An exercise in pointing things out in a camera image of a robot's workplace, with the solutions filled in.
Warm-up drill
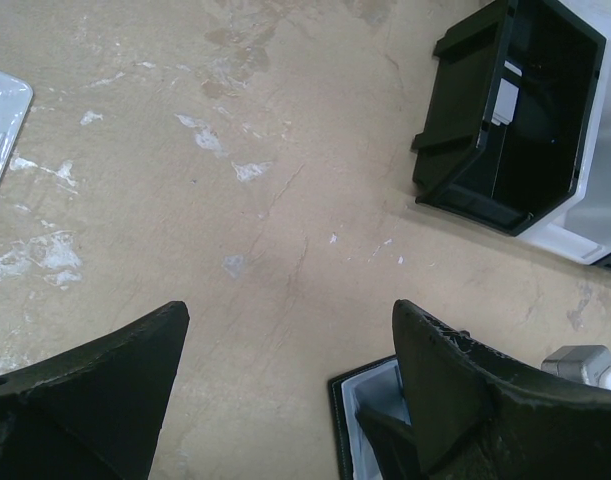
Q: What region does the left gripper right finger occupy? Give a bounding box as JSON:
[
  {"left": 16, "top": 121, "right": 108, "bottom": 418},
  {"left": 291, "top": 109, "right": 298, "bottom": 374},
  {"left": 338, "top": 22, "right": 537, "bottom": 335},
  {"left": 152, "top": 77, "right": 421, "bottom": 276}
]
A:
[{"left": 392, "top": 300, "right": 611, "bottom": 479}]

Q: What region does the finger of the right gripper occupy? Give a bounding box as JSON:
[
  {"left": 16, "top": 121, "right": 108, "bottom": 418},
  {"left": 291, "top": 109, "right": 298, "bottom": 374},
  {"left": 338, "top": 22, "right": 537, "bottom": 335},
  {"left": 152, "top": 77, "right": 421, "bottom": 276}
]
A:
[{"left": 356, "top": 407, "right": 423, "bottom": 480}]

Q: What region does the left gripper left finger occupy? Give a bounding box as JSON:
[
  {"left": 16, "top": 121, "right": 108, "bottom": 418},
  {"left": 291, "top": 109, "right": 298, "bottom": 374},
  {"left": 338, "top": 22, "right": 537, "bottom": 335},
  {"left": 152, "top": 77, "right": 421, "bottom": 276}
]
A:
[{"left": 0, "top": 301, "right": 190, "bottom": 479}]

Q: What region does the black leather card holder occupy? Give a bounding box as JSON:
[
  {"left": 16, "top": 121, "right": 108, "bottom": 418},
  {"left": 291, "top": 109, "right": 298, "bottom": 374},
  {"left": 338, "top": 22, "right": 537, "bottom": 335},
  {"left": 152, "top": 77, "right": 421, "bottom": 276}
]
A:
[{"left": 327, "top": 356, "right": 427, "bottom": 479}]

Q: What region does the black and white compartment tray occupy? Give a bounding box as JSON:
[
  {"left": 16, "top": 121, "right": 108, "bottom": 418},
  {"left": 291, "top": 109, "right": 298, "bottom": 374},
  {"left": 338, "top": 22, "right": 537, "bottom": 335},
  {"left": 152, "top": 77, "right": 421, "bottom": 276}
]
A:
[{"left": 411, "top": 1, "right": 611, "bottom": 271}]

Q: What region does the clear plastic packet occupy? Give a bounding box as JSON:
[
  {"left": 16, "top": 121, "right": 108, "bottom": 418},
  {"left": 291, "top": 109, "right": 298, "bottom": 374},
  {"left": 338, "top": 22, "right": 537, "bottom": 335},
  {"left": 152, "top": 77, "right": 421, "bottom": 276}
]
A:
[{"left": 0, "top": 71, "right": 33, "bottom": 181}]

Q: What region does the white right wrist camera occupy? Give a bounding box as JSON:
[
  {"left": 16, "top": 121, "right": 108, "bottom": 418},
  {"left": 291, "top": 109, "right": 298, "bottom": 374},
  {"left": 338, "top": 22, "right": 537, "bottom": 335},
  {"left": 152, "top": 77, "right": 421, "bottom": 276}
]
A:
[{"left": 541, "top": 345, "right": 611, "bottom": 390}]

